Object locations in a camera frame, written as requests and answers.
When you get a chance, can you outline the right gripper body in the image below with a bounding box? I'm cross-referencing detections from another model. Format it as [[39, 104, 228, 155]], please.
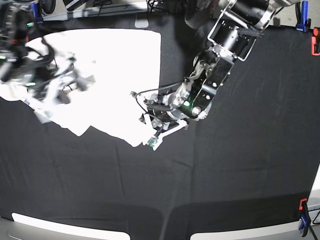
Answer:
[[24, 69, 96, 118]]

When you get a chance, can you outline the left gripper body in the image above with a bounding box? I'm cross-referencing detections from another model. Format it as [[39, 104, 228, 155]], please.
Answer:
[[139, 93, 188, 151]]

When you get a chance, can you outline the white printed t-shirt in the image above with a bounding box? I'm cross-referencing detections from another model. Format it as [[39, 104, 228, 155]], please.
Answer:
[[0, 28, 162, 148]]

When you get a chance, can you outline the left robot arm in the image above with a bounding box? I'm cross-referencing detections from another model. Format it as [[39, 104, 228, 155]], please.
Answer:
[[139, 0, 295, 150]]

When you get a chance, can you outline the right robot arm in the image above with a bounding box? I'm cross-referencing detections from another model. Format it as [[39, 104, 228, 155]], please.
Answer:
[[0, 0, 96, 119]]

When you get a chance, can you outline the blue clamp far left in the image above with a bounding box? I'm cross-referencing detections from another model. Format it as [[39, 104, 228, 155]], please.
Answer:
[[30, 0, 43, 23]]

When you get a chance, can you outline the black table cloth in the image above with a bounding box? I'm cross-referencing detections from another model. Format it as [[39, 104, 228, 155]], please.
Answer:
[[0, 15, 320, 240]]

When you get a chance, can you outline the dark mesh cylinder background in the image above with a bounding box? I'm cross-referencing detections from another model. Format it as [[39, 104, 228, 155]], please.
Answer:
[[184, 0, 219, 29]]

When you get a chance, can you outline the blue clamp far right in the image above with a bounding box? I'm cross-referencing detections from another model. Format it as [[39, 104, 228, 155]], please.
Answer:
[[295, 0, 311, 33]]

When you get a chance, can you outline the orange clamp far right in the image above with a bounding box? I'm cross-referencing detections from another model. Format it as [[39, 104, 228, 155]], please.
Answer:
[[311, 27, 320, 56]]

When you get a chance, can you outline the orange blue clamp near right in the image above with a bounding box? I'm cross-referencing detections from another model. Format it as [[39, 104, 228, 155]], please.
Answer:
[[298, 198, 311, 237]]

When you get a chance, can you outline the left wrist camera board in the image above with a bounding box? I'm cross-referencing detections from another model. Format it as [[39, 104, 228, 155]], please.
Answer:
[[146, 136, 158, 148]]

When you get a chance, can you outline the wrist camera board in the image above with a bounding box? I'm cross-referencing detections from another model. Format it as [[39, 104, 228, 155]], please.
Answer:
[[33, 110, 52, 124], [146, 136, 158, 148]]

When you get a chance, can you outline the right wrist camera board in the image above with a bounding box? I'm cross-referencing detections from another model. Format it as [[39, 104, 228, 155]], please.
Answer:
[[33, 110, 52, 124]]

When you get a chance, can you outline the grey aluminium rail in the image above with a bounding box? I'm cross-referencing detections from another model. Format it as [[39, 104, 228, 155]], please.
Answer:
[[42, 1, 148, 21]]

